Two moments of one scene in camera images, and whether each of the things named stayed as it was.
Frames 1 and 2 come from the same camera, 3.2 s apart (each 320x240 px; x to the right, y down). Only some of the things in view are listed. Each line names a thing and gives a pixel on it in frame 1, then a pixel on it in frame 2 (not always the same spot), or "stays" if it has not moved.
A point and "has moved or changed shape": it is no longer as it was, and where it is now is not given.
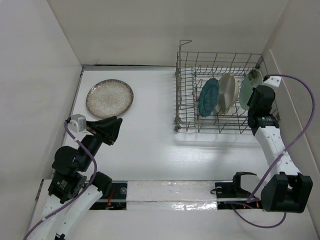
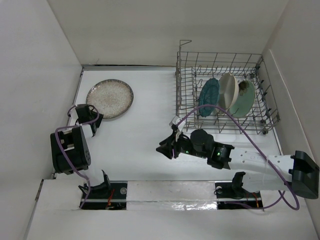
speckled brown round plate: [109, 98] stays
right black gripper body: [250, 103] to [183, 145]
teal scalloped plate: [209, 97] stays
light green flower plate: [253, 79] has moved or changed shape
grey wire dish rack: [212, 90] stays
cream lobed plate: [228, 91] stays
